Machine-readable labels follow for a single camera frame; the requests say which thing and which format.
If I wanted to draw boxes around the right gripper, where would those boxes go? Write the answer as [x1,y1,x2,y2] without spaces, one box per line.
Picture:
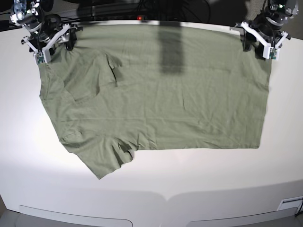
[21,23,83,64]

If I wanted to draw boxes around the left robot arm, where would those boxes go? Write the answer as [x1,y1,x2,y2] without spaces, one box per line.
[234,0,299,60]

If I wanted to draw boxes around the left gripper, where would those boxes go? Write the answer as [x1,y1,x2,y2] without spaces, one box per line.
[233,21,290,60]

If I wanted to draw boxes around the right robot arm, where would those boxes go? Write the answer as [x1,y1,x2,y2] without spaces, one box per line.
[10,0,81,65]

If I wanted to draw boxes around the green T-shirt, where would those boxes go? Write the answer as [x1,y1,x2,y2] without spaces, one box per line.
[39,25,271,179]

